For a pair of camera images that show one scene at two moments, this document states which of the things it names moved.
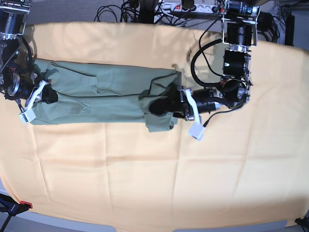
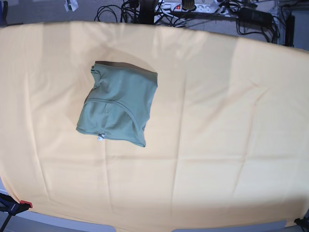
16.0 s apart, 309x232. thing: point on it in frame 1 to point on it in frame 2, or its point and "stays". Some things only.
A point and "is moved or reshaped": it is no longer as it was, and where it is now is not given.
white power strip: (198, 8) stays
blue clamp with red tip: (9, 205) stays
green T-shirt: (92, 92) is moved or reshaped
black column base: (147, 12) stays
